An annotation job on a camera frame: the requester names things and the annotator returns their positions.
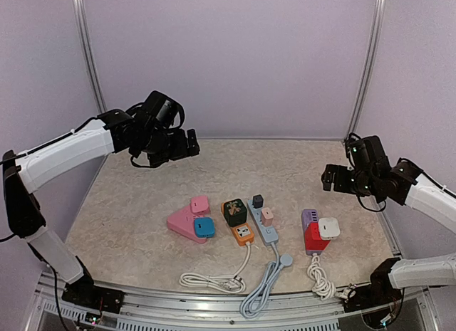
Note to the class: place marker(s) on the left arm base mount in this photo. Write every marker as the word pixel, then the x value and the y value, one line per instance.
pixel 86 294

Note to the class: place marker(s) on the pale pink charger plug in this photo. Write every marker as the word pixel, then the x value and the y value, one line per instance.
pixel 266 217

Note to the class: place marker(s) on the white charger plug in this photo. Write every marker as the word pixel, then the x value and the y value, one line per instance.
pixel 328 228

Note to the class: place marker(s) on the aluminium corner post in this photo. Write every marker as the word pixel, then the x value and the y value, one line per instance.
pixel 368 66
pixel 84 36

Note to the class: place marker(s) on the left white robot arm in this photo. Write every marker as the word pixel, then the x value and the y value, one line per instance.
pixel 134 130

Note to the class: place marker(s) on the red cube socket adapter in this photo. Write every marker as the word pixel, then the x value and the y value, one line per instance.
pixel 313 241

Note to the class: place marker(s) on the dark grey charger plug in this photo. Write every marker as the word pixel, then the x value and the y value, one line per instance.
pixel 257 201

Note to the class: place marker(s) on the dark green cube adapter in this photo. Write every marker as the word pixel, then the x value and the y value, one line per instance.
pixel 234 212

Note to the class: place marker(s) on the right aluminium corner post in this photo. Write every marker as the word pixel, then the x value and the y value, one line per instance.
pixel 368 66

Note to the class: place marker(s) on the orange power strip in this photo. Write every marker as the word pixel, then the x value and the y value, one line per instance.
pixel 243 234

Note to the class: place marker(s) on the aluminium front rail frame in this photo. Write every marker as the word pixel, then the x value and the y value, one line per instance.
pixel 148 309

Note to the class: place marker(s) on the light blue power strip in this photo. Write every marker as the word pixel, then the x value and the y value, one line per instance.
pixel 268 234

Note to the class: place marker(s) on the left aluminium corner post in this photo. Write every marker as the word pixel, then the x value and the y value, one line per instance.
pixel 84 36

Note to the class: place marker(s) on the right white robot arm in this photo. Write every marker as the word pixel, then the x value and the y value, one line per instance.
pixel 407 185

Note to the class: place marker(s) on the purple power strip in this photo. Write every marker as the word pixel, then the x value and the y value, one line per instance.
pixel 308 216

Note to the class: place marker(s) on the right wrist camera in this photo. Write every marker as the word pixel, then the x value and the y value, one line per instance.
pixel 363 151

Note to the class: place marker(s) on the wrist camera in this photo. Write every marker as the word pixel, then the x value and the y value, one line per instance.
pixel 363 151
pixel 162 106

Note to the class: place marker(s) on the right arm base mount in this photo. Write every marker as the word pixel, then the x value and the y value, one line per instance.
pixel 378 292

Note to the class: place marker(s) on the blue charger plug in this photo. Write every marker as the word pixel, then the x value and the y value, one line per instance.
pixel 204 227

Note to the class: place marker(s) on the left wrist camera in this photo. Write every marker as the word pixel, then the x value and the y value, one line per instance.
pixel 162 106

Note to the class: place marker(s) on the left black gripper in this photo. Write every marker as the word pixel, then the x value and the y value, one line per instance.
pixel 182 149

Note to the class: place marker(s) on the pink triangular power socket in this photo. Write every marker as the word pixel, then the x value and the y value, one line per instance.
pixel 183 223

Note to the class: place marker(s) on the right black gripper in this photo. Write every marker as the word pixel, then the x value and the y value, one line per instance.
pixel 340 178

